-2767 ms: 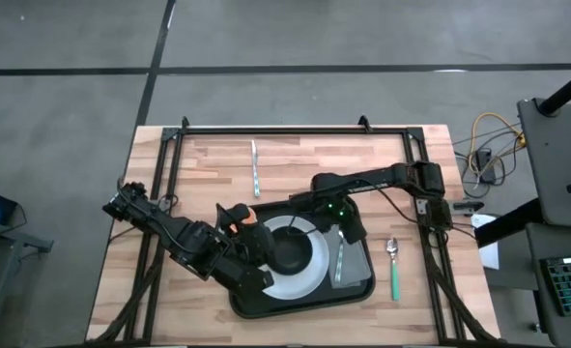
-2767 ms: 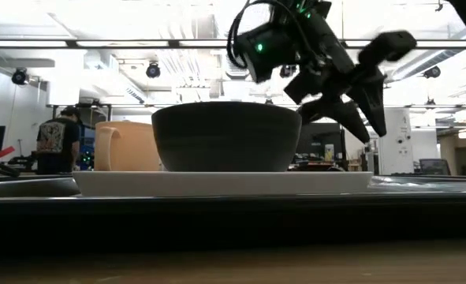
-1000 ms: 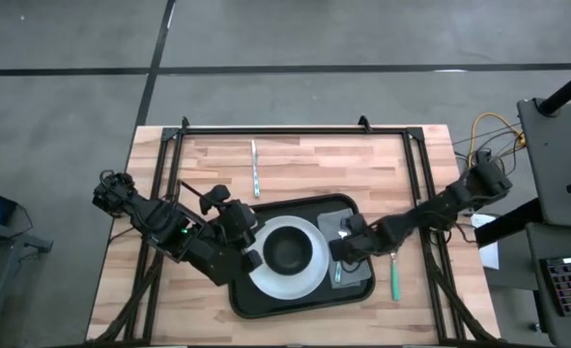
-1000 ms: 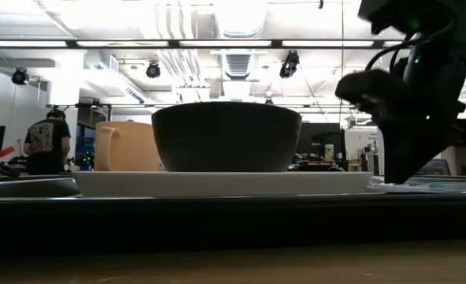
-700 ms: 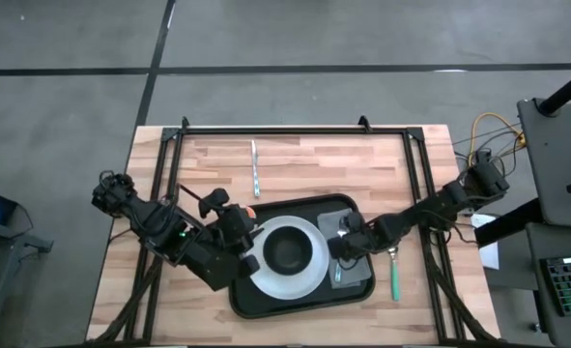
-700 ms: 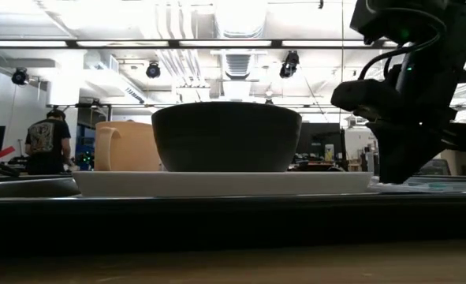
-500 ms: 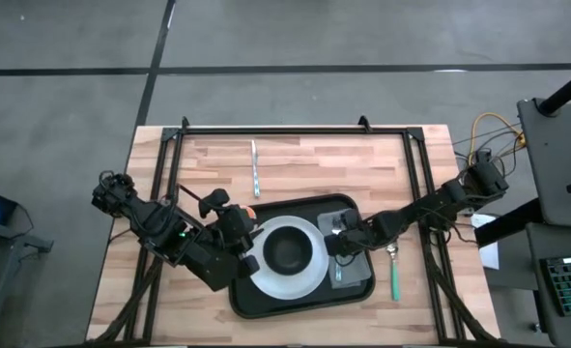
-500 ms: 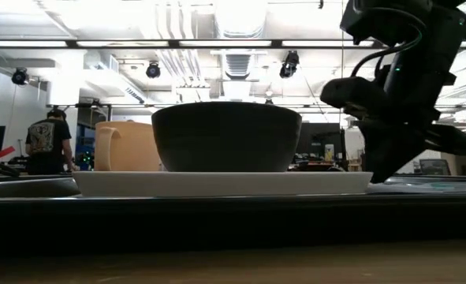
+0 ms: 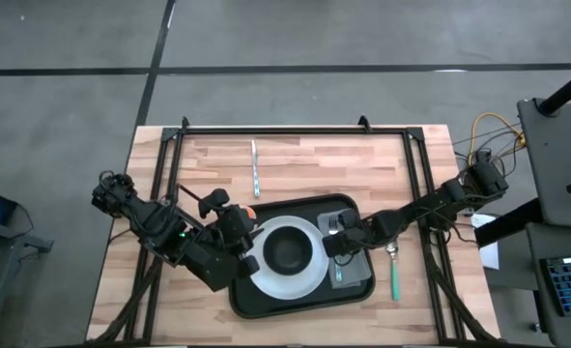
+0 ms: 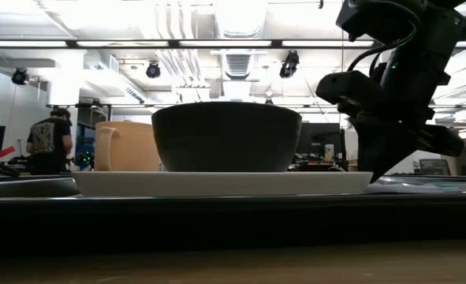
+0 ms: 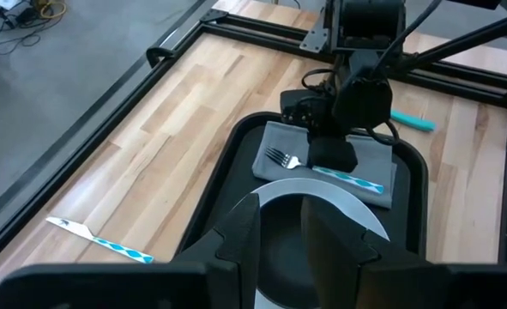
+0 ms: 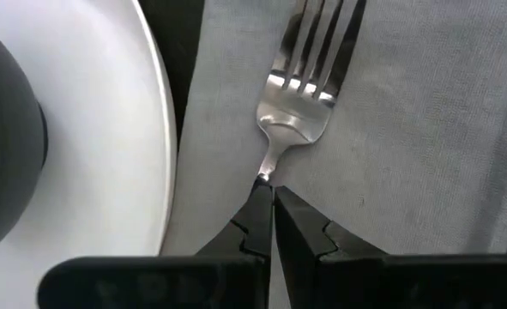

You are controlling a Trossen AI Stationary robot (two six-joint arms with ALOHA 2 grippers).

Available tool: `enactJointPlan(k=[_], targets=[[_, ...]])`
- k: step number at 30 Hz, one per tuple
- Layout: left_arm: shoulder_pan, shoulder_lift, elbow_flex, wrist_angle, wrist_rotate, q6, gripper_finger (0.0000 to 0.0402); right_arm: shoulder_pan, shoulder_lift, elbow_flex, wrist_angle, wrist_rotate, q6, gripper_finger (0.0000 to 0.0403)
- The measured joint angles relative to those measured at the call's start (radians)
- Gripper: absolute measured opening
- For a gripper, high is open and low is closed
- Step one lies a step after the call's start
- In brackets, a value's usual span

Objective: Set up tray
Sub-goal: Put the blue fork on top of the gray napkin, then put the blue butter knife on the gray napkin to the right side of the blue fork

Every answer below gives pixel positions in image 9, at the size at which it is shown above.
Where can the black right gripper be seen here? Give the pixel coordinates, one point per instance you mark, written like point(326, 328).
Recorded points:
point(350, 237)

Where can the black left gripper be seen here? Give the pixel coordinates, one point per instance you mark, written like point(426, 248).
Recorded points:
point(236, 227)

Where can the orange mug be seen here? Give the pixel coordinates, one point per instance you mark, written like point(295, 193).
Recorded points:
point(249, 212)

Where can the black bowl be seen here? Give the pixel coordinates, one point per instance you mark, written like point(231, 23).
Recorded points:
point(287, 251)

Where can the white round plate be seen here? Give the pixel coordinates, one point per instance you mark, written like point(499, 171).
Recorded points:
point(285, 287)

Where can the black plastic tray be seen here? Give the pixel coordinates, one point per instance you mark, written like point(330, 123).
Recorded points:
point(275, 304)

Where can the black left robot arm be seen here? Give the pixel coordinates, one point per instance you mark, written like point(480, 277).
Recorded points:
point(169, 232)

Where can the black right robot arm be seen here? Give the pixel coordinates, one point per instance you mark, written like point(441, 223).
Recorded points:
point(435, 203)

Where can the white paper sheet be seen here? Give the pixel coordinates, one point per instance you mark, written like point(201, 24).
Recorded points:
point(492, 256)

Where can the black support beam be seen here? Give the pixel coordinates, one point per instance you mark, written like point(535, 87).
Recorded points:
point(507, 224)

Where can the grey keyboard table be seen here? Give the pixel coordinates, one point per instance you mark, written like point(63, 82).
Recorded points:
point(536, 290)

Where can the grey side stand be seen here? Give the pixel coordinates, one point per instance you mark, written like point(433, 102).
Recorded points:
point(29, 241)

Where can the black desk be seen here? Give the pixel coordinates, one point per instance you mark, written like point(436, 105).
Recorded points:
point(555, 159)

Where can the black pole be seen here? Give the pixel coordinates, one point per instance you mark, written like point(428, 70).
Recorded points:
point(567, 89)

